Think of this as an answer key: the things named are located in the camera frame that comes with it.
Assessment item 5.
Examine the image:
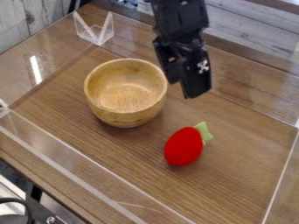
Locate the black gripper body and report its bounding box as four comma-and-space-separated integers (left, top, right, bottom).
149, 0, 209, 53

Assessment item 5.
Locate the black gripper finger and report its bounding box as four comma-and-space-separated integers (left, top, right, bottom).
153, 40, 181, 84
181, 48, 211, 99

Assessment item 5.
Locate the wooden bowl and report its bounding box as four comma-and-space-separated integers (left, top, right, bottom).
84, 58, 168, 128

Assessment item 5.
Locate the black table clamp bracket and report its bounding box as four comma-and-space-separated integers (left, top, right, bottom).
25, 185, 68, 224

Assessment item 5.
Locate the clear acrylic tray wall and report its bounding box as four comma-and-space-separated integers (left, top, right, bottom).
0, 100, 195, 224

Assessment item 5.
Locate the red plush strawberry toy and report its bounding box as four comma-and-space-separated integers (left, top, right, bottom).
163, 122, 212, 166

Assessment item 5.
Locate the black cable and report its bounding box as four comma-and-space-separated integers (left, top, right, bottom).
0, 198, 36, 224

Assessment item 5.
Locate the clear acrylic corner bracket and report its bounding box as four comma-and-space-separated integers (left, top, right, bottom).
72, 12, 115, 46

